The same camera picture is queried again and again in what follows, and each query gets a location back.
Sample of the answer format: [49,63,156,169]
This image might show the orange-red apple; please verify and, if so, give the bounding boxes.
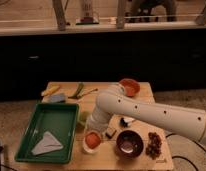
[85,132,101,149]

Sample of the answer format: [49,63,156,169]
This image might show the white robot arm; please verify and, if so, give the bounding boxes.
[86,84,206,145]

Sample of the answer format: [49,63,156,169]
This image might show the white paper cup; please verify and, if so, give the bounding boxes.
[83,131,102,154]

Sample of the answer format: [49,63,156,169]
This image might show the green pepper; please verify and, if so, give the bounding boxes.
[68,82,84,99]

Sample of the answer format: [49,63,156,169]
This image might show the orange bowl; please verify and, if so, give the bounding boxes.
[119,78,140,97]

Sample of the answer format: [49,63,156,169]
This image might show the black and white small object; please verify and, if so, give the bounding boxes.
[120,117,135,128]

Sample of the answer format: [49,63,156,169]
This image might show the small brown block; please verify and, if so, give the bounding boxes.
[105,128,116,139]

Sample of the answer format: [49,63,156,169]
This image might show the grey-blue sponge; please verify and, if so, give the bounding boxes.
[48,93,65,103]

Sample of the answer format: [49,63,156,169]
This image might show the yellow corn cob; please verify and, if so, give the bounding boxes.
[41,85,60,96]

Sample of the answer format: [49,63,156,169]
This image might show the green plastic tray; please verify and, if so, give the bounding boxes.
[15,103,79,164]

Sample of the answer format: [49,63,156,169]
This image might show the dark brown bowl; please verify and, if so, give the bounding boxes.
[116,130,144,158]

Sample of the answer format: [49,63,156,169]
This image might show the white tower model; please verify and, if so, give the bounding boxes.
[76,0,98,25]

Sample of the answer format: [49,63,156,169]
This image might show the grey folded cloth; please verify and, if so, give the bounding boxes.
[31,131,63,155]

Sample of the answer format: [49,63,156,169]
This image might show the wooden stand legs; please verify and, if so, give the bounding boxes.
[52,0,66,31]

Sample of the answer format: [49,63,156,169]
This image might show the wooden-handled utensil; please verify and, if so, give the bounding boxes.
[78,88,98,98]

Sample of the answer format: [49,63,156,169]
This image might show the black cable on floor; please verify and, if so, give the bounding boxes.
[165,132,206,171]

